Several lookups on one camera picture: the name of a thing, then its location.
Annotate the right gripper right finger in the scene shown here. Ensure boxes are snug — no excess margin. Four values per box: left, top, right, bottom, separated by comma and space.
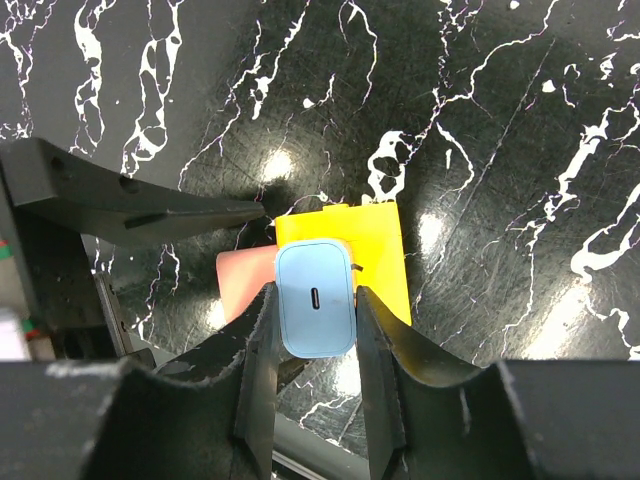
357, 287, 488, 479

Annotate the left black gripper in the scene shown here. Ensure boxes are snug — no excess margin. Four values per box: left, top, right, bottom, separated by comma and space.
1, 138, 265, 363

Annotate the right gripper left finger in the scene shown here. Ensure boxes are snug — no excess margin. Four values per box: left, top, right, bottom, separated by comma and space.
156, 282, 279, 479

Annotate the pink plug adapter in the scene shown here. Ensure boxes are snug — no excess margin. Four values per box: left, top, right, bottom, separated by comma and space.
216, 245, 278, 324

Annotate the light blue plug adapter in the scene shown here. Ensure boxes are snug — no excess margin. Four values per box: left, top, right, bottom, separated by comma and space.
275, 238, 356, 359

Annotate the yellow socket block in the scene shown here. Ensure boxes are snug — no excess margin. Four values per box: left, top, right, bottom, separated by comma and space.
275, 202, 412, 326

